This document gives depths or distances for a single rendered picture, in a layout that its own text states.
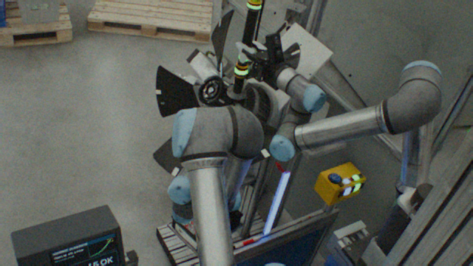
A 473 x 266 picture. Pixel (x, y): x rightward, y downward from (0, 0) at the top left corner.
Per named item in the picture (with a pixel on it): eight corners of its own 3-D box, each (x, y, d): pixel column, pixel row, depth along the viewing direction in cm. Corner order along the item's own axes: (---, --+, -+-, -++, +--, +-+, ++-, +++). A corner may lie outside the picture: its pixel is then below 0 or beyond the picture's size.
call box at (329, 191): (342, 179, 177) (350, 160, 171) (358, 196, 171) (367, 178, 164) (312, 191, 170) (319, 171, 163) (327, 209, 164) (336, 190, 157)
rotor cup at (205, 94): (208, 104, 181) (188, 92, 171) (233, 78, 178) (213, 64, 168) (226, 126, 172) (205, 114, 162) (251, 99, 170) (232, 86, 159)
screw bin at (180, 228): (211, 199, 179) (213, 188, 175) (240, 225, 172) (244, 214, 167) (169, 226, 166) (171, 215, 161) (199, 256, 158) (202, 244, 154)
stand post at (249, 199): (239, 233, 268) (281, 75, 194) (246, 244, 263) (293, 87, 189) (232, 236, 266) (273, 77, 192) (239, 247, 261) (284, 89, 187)
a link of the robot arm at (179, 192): (165, 200, 134) (166, 181, 129) (182, 179, 142) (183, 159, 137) (188, 211, 132) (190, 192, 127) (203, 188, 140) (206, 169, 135)
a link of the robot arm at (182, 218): (207, 222, 144) (211, 201, 137) (173, 227, 140) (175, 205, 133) (201, 205, 149) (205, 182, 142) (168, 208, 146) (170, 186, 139)
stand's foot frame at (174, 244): (244, 205, 286) (247, 196, 281) (283, 258, 259) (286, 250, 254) (156, 236, 257) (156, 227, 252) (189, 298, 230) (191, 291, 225)
